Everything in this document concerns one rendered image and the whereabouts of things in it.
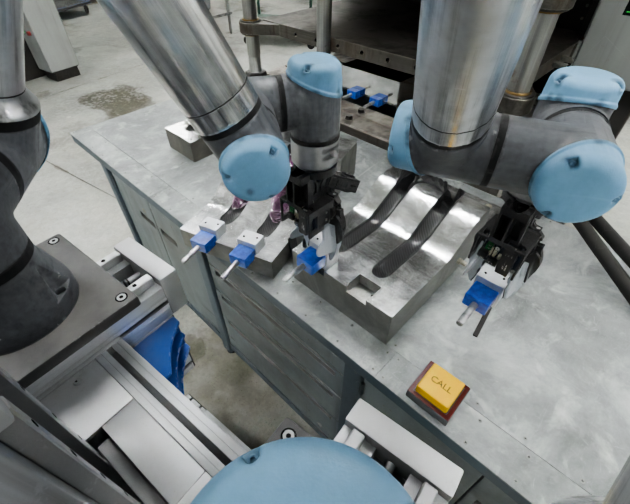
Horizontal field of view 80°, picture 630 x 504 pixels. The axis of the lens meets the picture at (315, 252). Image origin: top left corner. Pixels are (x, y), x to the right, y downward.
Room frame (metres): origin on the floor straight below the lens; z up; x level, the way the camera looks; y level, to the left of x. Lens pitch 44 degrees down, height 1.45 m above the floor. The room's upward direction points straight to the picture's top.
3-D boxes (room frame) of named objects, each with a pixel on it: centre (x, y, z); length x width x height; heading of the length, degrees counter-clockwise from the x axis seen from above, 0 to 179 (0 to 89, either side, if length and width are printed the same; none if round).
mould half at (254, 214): (0.86, 0.10, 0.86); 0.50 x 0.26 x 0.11; 154
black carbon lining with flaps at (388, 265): (0.67, -0.20, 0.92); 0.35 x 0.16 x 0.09; 137
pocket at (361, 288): (0.48, -0.09, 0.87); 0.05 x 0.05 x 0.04; 47
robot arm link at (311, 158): (0.53, 0.00, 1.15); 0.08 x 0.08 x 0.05
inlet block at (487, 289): (0.41, -0.28, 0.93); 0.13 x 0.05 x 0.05; 136
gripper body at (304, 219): (0.53, 0.01, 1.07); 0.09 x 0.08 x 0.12; 136
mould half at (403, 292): (0.67, -0.22, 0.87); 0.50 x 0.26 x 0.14; 137
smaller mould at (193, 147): (1.21, 0.38, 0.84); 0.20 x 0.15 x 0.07; 137
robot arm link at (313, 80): (0.53, 0.00, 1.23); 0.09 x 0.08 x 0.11; 102
